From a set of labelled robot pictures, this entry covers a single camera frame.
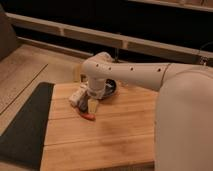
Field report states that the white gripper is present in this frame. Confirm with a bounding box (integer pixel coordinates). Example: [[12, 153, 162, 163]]
[[69, 84, 105, 114]]

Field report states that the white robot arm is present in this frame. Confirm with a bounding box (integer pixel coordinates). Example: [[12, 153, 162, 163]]
[[70, 52, 213, 171]]

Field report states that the dark bowl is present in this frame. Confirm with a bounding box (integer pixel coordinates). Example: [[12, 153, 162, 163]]
[[101, 79, 117, 99]]

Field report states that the dark floor mat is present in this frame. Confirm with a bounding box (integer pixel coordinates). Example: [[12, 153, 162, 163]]
[[0, 82, 54, 170]]

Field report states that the grey cabinet corner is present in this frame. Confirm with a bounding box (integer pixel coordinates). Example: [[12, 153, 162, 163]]
[[0, 4, 20, 61]]

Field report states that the white metal shelf rail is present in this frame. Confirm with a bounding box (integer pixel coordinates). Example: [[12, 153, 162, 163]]
[[6, 13, 213, 62]]

